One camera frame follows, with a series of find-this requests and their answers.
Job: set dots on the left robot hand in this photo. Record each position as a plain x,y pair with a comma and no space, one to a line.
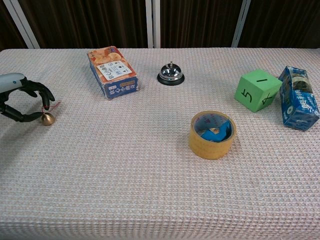
15,82

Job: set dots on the small golden bell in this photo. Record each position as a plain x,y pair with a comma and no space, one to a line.
48,119

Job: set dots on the silver desk call bell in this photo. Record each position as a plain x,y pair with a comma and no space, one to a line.
170,72

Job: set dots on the dark brown curtain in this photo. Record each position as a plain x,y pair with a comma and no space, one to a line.
87,22

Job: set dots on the orange blue cookie box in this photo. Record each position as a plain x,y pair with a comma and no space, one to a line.
113,72

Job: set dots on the white waffle tablecloth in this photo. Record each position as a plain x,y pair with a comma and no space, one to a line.
150,175

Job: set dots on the blue paper scrap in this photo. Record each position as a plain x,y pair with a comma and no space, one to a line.
215,132

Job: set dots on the yellow packing tape roll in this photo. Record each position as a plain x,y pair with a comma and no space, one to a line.
212,145

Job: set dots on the green numbered foam cube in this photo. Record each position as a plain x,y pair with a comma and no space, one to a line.
257,88

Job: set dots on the blue snack box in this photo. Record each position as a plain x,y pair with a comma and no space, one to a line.
298,100

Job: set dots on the white frame post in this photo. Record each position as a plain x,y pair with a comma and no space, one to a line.
22,23
240,23
153,23

